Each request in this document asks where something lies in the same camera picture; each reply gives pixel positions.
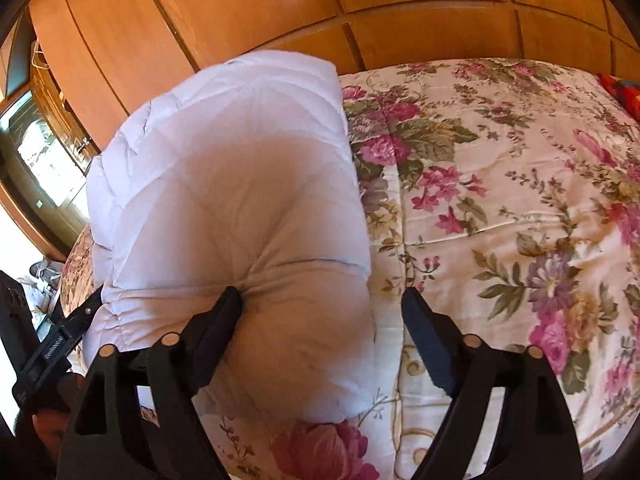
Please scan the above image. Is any white quilted puffer jacket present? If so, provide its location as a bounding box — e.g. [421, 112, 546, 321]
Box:
[82, 51, 375, 422]

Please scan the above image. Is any person's left hand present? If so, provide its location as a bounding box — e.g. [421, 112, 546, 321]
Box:
[32, 373, 85, 463]

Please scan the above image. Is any cluttered side table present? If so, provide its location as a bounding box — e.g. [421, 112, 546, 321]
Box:
[17, 258, 63, 333]

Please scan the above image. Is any floral quilted bedspread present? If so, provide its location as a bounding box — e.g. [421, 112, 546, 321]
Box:
[58, 56, 640, 480]

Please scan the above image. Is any orange wooden wardrobe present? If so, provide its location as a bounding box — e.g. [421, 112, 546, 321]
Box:
[28, 0, 639, 146]

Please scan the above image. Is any colourful plaid pillow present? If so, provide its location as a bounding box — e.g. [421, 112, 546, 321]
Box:
[598, 73, 640, 122]

